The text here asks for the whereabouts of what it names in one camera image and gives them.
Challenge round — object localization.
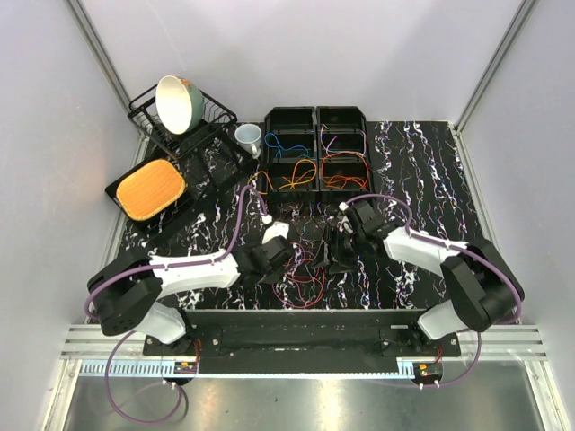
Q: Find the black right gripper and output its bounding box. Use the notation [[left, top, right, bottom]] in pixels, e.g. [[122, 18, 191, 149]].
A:
[[311, 225, 367, 275]]

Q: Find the pink cable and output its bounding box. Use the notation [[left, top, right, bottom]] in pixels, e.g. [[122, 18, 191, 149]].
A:
[[273, 242, 327, 311]]

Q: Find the orange cable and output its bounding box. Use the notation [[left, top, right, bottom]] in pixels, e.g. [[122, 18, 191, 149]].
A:
[[323, 151, 369, 190]]

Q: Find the yellow cable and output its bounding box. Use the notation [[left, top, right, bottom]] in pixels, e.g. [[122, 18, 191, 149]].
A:
[[247, 159, 318, 192]]

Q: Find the white cable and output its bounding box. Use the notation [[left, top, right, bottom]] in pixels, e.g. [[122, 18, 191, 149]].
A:
[[317, 125, 365, 161]]

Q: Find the blue cable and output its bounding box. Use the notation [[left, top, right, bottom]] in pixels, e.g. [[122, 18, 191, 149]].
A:
[[263, 132, 315, 156]]

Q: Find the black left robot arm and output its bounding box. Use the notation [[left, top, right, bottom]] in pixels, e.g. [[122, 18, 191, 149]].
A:
[[85, 234, 295, 356]]

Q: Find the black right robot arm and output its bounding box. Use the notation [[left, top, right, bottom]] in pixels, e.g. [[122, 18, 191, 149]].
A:
[[314, 193, 525, 356]]

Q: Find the white measuring cup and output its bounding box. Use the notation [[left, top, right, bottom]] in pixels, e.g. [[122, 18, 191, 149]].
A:
[[234, 123, 261, 159]]

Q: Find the white and green bowl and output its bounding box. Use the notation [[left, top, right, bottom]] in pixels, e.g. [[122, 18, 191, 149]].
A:
[[155, 75, 205, 135]]

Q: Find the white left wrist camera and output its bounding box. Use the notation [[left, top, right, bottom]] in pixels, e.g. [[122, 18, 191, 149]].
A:
[[261, 215, 290, 244]]

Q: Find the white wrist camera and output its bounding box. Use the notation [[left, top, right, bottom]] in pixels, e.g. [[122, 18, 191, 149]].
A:
[[337, 202, 354, 234], [261, 215, 290, 244]]

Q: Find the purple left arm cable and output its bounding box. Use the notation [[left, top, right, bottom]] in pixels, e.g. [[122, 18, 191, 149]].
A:
[[84, 186, 273, 320]]

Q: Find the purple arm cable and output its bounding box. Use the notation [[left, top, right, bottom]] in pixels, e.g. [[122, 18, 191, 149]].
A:
[[84, 186, 273, 320], [343, 193, 526, 324]]

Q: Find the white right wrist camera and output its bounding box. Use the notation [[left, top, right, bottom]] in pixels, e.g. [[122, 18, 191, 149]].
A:
[[337, 202, 354, 234]]

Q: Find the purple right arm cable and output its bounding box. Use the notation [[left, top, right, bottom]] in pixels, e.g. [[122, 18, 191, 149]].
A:
[[343, 193, 526, 324]]

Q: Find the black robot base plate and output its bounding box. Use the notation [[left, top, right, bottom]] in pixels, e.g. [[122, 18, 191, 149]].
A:
[[143, 310, 461, 378]]

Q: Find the black wire dish rack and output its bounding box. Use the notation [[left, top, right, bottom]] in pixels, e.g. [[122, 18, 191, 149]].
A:
[[128, 86, 257, 181]]

